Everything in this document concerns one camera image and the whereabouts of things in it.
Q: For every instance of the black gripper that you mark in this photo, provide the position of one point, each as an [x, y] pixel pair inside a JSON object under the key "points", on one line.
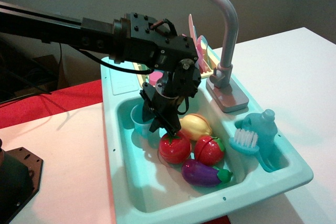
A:
{"points": [[168, 99]]}

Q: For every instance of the translucent blue plastic cup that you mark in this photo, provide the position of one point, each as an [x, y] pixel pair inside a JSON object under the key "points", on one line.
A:
{"points": [[140, 126]]}

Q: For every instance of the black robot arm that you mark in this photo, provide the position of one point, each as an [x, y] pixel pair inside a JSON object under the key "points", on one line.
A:
{"points": [[133, 38]]}

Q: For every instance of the light pink toy cup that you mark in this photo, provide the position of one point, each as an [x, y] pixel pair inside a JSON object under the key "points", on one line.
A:
{"points": [[154, 77]]}

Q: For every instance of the teal toy sink unit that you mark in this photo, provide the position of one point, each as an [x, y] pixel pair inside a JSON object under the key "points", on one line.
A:
{"points": [[147, 189]]}

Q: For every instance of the red toy tomato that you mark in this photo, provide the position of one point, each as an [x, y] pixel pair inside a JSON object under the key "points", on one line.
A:
{"points": [[175, 149]]}

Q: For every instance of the yellow toy lemon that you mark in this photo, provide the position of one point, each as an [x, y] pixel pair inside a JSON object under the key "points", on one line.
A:
{"points": [[194, 126]]}

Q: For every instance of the yellow dish rack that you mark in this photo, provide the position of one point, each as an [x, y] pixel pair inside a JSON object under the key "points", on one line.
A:
{"points": [[211, 63]]}

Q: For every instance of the red toy strawberry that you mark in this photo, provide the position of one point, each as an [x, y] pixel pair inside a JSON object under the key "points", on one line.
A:
{"points": [[209, 150]]}

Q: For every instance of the purple toy eggplant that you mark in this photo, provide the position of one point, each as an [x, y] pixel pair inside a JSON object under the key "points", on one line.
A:
{"points": [[198, 174]]}

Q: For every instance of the pink toy plate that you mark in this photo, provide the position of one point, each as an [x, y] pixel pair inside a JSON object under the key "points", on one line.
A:
{"points": [[202, 53]]}

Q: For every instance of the grey toy faucet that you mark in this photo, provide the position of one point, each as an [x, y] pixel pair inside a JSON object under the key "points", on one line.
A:
{"points": [[224, 90]]}

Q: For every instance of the peach toy knife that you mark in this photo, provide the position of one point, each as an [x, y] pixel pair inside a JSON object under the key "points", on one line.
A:
{"points": [[192, 29]]}

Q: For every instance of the teal dish brush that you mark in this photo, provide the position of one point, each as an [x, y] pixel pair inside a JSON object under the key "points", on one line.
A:
{"points": [[245, 142]]}

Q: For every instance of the teal soap bottle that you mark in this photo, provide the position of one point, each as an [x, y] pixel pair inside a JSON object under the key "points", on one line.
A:
{"points": [[264, 125]]}

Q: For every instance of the brown cardboard box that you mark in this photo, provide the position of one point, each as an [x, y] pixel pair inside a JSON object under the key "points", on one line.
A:
{"points": [[44, 75]]}

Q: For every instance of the red cloth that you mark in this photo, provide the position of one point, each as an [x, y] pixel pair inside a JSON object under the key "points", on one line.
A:
{"points": [[44, 105]]}

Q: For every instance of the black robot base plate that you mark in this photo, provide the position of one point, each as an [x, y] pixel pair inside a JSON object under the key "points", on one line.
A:
{"points": [[21, 172]]}

